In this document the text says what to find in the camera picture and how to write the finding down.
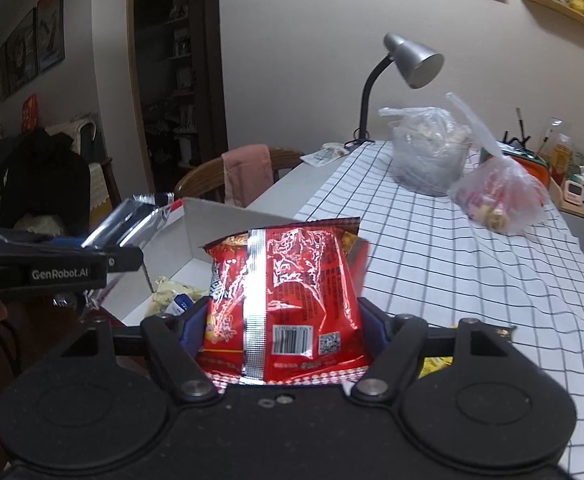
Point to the silver foil snack packet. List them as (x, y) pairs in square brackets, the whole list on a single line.
[(121, 222)]

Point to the red wall decoration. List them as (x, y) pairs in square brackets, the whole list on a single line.
[(30, 112)]

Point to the armchair with pale cover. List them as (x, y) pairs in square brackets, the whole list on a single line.
[(99, 160)]

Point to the clear plastic bag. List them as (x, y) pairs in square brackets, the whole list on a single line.
[(432, 155)]

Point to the black jacket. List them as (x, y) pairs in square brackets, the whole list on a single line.
[(41, 180)]

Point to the brushes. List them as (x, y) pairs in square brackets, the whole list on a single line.
[(521, 127)]

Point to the red cardboard box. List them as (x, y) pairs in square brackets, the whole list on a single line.
[(211, 230)]

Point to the grey desk lamp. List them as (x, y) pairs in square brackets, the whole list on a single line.
[(417, 60)]

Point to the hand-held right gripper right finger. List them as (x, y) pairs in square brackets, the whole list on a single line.
[(374, 327)]

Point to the bookshelf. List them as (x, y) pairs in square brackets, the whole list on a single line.
[(176, 70)]

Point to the wall posters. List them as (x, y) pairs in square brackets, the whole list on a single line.
[(31, 45)]

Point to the white paper packet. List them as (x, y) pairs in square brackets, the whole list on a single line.
[(324, 155)]

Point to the small yellow packet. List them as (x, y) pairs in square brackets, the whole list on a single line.
[(434, 366)]

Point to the amber liquid bottle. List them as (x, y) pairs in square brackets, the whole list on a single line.
[(561, 160)]

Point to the red snack bag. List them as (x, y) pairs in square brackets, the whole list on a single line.
[(302, 285)]

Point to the pale yellow snack packet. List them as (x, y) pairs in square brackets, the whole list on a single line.
[(171, 290)]

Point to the wooden chair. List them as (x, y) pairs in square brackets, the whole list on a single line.
[(196, 180)]

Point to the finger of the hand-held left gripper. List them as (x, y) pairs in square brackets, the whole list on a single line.
[(66, 243), (124, 259)]

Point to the orange container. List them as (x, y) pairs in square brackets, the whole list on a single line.
[(527, 160)]

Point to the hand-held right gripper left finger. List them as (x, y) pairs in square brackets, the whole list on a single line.
[(194, 325)]

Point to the checked tablecloth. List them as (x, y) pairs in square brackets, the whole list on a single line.
[(447, 280)]

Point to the white timer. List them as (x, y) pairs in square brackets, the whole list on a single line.
[(573, 192)]

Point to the plastic bag with red snacks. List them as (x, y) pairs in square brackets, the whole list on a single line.
[(497, 195)]

